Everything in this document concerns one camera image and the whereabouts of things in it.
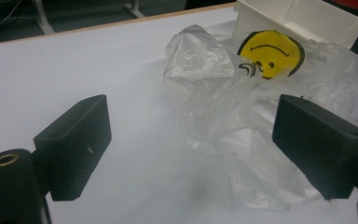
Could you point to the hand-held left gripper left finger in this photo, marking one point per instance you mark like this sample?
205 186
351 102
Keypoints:
74 149

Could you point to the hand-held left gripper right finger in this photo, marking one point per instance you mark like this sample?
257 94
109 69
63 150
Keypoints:
317 143

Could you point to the clear smiley plastic bag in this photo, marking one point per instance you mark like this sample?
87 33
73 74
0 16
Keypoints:
223 124

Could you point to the white plastic bin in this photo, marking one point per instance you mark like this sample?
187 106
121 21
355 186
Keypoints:
292 15

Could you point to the white table sheet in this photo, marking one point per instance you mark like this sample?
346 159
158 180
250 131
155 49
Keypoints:
90 68

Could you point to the white metal stand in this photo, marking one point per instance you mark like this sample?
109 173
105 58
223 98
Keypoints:
43 21

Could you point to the red object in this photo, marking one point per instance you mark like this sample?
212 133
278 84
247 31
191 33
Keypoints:
354 3

